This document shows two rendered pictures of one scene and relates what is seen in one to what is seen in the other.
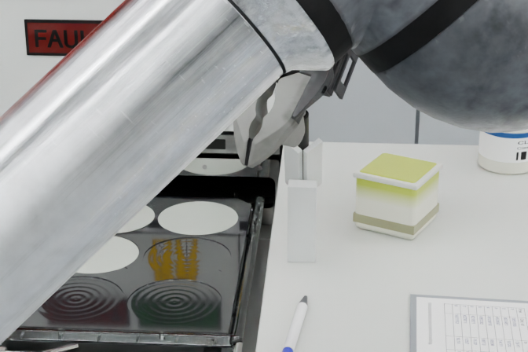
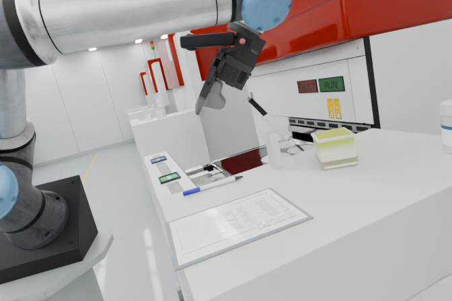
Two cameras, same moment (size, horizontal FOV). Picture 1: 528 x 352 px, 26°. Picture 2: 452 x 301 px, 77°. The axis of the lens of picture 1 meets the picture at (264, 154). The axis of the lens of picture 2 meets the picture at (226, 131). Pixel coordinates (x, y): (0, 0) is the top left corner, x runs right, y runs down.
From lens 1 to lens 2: 1.00 m
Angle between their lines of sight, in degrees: 66
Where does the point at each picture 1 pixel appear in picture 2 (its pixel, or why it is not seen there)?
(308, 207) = (269, 142)
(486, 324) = (261, 208)
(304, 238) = (271, 156)
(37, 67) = (301, 97)
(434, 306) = (264, 194)
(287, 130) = (200, 100)
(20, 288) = not seen: outside the picture
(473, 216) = (378, 168)
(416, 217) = (323, 158)
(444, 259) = (317, 181)
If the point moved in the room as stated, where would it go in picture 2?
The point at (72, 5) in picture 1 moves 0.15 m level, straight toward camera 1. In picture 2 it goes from (306, 74) to (276, 82)
